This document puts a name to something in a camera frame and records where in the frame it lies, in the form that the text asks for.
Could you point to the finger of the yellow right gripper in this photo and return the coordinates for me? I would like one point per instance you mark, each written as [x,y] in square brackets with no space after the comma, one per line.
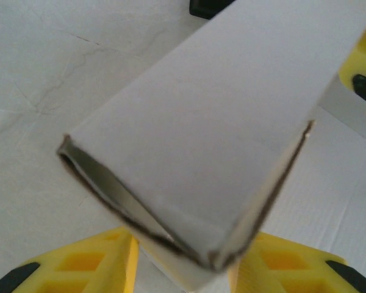
[361,64]

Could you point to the black and grey chessboard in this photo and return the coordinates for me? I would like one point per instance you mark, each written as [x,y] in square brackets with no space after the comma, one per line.
[202,8]

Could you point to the white paper box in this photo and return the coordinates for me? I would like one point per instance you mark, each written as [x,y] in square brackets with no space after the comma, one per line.
[207,122]

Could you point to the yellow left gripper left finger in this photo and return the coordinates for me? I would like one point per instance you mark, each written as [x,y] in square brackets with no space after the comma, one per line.
[79,268]

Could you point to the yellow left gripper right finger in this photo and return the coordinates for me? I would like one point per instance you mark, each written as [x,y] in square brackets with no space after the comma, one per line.
[292,268]

